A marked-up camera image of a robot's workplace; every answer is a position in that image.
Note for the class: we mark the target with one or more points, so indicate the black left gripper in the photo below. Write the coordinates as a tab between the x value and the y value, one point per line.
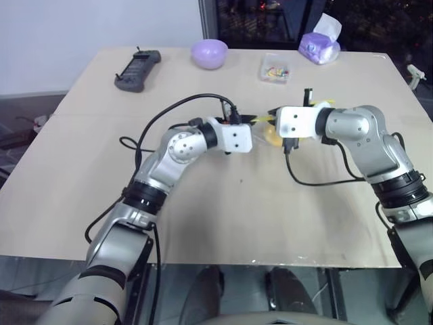
233	119

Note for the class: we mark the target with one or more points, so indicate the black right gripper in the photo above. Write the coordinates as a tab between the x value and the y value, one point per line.
291	144

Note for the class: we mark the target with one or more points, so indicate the clear yellow-zipper plastic bag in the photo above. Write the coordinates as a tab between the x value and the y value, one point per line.
264	119

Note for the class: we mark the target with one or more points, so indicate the golden pineapple bun bread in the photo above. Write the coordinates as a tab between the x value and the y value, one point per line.
271	137

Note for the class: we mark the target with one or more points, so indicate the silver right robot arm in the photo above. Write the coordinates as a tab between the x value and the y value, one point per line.
372	142

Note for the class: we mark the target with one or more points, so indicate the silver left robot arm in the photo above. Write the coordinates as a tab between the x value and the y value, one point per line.
162	162

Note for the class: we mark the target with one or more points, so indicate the clear box of coloured pins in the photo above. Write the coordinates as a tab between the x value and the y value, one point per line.
275	68

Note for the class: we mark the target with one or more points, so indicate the purple plastic bowl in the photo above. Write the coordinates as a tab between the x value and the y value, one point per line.
208	55

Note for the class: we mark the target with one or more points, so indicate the purple tissue pack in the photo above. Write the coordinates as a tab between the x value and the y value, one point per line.
318	45

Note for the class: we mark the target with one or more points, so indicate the dark grey remote controller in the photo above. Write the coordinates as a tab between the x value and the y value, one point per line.
137	70

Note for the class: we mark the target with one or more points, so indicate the white glue gun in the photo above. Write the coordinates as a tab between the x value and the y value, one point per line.
415	74

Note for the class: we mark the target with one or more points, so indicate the dark rounded shape under table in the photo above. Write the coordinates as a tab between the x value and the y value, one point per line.
287	291

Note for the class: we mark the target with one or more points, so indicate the black table leg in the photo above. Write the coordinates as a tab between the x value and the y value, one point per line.
143	298
336	294

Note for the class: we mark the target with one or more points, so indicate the grey rounded robot torso edge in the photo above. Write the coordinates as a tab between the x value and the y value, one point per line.
264	319

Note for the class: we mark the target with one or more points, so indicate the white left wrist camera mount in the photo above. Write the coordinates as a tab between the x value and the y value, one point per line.
236	139

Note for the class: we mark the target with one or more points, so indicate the grey window frame post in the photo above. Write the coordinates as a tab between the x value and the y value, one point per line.
209	22

